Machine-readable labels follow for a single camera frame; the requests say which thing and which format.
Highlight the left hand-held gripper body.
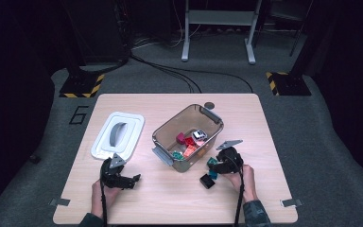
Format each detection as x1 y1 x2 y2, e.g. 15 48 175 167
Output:
99 152 134 190

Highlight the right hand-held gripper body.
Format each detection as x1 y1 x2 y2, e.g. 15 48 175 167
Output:
216 139 245 175

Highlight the black toy block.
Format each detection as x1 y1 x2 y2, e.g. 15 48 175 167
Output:
199 173 216 190

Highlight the white lid with grey handle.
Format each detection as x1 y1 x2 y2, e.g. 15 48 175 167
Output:
90 111 146 162

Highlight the salmon toy block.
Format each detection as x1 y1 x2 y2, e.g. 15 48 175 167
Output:
182 144 199 159

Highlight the white toy car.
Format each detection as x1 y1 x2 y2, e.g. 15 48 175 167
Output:
191 129 208 142

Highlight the red toy block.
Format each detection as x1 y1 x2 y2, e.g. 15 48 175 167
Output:
183 136 197 148

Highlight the magenta toy block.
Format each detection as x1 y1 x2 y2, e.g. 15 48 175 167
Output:
175 131 187 146

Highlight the clear brown storage box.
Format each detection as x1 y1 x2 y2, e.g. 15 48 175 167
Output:
151 103 225 173

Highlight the person's left hand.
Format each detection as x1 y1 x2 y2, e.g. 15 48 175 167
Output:
90 180 121 219

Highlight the person's right hand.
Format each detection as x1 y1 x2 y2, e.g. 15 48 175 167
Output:
221 164 258 203

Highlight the grey tape strip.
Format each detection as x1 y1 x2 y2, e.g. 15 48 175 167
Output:
49 198 71 207
280 198 303 208

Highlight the black striped stand base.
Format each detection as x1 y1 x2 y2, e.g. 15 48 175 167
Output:
266 71 312 96
59 73 106 98

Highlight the dark curtain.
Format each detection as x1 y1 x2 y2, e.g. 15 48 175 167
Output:
308 0 363 190
0 0 61 211

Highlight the white metal stand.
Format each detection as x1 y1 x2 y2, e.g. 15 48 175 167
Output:
181 0 264 65

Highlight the left hand-held gripper black cable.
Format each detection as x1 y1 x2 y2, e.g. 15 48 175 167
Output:
98 160 109 227

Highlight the hand-held gripper black cable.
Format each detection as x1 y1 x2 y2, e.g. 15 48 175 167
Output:
98 160 109 227
230 153 248 227

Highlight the right hand-held gripper black cable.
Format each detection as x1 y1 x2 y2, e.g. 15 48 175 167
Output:
230 153 248 227

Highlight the black floor cable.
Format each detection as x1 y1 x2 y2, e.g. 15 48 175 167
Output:
157 64 254 94
130 54 203 95

